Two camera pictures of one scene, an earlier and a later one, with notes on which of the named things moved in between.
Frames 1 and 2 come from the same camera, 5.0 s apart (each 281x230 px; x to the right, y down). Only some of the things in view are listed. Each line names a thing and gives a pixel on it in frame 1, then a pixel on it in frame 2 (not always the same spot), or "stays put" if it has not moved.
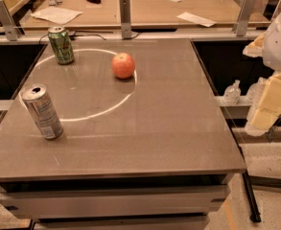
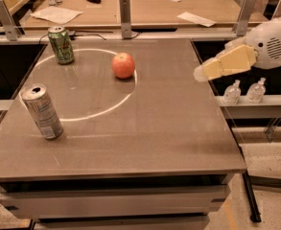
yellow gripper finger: (276, 97) -> (238, 58)
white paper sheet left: (56, 14) stays put
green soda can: (62, 46) stays put
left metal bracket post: (11, 31) stays put
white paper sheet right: (198, 19) stays put
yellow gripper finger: (256, 48) -> (236, 43)
